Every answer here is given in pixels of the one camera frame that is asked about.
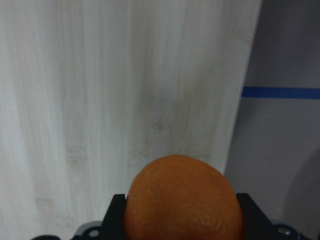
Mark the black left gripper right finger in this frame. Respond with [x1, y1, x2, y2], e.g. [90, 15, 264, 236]
[236, 193, 273, 240]

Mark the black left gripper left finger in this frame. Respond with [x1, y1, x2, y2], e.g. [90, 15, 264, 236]
[101, 194, 127, 240]

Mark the orange fruit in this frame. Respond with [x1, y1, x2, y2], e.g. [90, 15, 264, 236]
[123, 155, 245, 240]

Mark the bamboo cutting board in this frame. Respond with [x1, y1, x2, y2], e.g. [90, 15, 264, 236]
[0, 0, 262, 240]

